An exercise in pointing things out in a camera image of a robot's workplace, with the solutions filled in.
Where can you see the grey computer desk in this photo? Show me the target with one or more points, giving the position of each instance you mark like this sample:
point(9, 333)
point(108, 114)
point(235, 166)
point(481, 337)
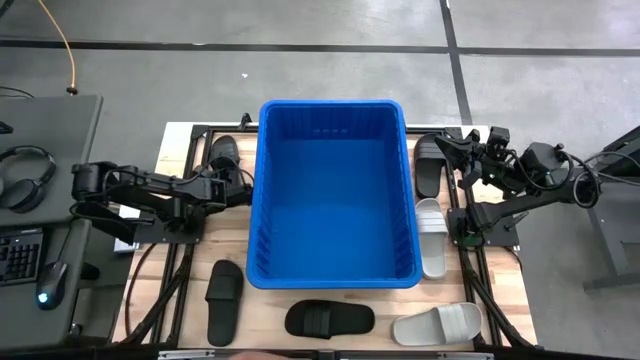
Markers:
point(50, 120)

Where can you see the small black desk object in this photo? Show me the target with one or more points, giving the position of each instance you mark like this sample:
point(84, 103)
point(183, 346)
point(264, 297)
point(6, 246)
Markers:
point(5, 128)

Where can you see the white rubber slide sandal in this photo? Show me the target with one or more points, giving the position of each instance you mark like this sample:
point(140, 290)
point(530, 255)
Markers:
point(432, 250)
point(415, 327)

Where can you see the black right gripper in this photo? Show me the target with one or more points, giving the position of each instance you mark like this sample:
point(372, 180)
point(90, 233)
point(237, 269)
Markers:
point(487, 162)

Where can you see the dark grey side table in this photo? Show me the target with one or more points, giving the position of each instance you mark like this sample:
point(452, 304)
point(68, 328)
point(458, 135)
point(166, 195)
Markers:
point(605, 240)

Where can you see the black frame clamp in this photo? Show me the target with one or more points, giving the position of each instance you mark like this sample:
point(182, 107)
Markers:
point(245, 121)

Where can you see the black rubber slide sandal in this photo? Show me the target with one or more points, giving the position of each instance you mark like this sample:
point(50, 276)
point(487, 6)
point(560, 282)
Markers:
point(427, 175)
point(225, 320)
point(350, 320)
point(225, 147)

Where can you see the small white box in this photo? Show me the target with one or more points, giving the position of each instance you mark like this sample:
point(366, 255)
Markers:
point(125, 246)

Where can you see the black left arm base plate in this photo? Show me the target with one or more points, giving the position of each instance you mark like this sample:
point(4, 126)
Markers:
point(192, 236)

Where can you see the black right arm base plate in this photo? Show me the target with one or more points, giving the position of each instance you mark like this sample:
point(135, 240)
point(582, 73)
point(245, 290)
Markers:
point(502, 237)

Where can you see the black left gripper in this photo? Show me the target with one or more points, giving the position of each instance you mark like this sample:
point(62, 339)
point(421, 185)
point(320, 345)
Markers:
point(210, 191)

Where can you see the small black round knob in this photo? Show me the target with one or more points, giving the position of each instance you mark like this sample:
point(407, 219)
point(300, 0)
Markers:
point(75, 330)

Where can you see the black desk knob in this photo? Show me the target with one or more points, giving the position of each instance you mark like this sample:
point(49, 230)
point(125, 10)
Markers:
point(90, 271)

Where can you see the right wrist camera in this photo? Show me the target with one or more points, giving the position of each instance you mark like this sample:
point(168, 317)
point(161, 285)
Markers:
point(499, 137)

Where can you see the black clamp lever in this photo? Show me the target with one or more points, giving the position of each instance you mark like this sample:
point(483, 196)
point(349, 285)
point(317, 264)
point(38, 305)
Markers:
point(517, 220)

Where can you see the silver metal bracket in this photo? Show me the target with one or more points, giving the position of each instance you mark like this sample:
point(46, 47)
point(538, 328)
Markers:
point(185, 355)
point(465, 356)

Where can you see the blue plastic bin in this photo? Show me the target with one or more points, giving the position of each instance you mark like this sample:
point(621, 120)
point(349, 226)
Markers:
point(335, 200)

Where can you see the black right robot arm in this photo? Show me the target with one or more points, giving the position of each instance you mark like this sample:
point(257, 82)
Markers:
point(480, 217)

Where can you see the black computer keyboard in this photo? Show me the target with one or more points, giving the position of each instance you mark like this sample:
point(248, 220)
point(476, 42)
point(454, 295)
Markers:
point(20, 257)

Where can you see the black computer mouse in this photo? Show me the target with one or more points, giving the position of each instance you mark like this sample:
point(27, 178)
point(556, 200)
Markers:
point(52, 285)

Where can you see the black over-ear headphones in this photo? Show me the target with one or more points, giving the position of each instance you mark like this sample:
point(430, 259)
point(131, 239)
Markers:
point(25, 195)

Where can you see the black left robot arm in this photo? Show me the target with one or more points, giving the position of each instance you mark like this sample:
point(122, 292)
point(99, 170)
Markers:
point(150, 189)

